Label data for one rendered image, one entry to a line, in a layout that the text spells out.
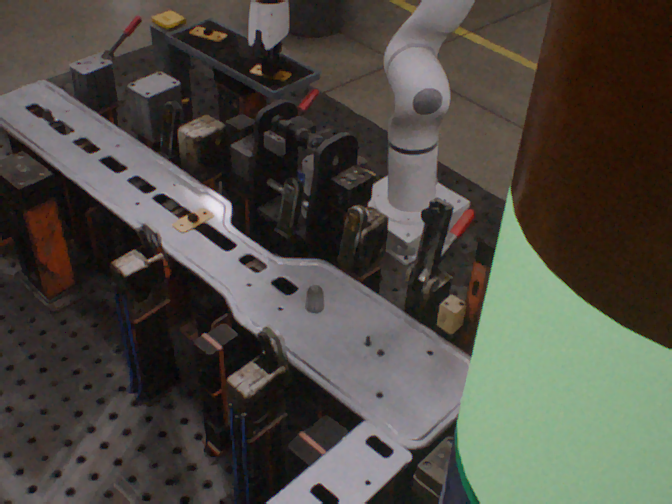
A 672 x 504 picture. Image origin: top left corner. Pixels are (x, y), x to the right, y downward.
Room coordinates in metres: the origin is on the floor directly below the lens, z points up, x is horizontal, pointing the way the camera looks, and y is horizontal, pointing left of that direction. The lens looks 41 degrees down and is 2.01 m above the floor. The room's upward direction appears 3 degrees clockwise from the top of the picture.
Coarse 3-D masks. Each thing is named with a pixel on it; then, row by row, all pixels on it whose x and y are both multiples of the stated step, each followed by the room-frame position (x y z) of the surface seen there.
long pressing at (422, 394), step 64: (128, 192) 1.34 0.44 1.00; (192, 192) 1.35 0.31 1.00; (192, 256) 1.15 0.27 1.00; (256, 256) 1.16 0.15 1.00; (256, 320) 0.99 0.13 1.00; (320, 320) 1.00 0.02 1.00; (384, 320) 1.01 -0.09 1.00; (320, 384) 0.86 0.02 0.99; (384, 384) 0.86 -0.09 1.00; (448, 384) 0.87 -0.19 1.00
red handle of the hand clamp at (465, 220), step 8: (464, 216) 1.13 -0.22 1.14; (472, 216) 1.14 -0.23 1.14; (456, 224) 1.13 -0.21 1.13; (464, 224) 1.12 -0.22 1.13; (456, 232) 1.11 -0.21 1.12; (448, 240) 1.10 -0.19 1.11; (456, 240) 1.11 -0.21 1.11; (448, 248) 1.09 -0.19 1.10; (424, 272) 1.06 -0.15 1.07; (424, 280) 1.05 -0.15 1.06
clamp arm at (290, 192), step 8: (288, 184) 1.27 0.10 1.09; (296, 184) 1.26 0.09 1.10; (288, 192) 1.26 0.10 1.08; (296, 192) 1.26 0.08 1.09; (288, 200) 1.26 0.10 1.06; (296, 200) 1.25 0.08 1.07; (288, 208) 1.26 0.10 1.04; (296, 208) 1.25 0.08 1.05; (280, 216) 1.26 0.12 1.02; (288, 216) 1.25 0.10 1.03; (296, 216) 1.25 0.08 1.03; (280, 224) 1.26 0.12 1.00; (288, 224) 1.25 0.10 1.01; (296, 224) 1.25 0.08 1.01; (288, 232) 1.24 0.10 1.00
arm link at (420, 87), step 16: (416, 48) 1.65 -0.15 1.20; (400, 64) 1.61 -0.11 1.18; (416, 64) 1.59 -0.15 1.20; (432, 64) 1.59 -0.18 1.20; (400, 80) 1.57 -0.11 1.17; (416, 80) 1.54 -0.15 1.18; (432, 80) 1.54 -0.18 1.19; (400, 96) 1.55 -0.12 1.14; (416, 96) 1.53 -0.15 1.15; (432, 96) 1.53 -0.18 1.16; (448, 96) 1.56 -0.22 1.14; (400, 112) 1.55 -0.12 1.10; (416, 112) 1.53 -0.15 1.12; (432, 112) 1.54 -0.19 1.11; (400, 128) 1.59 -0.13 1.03; (416, 128) 1.58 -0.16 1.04; (432, 128) 1.60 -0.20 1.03; (400, 144) 1.60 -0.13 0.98; (416, 144) 1.59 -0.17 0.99; (432, 144) 1.61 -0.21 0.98
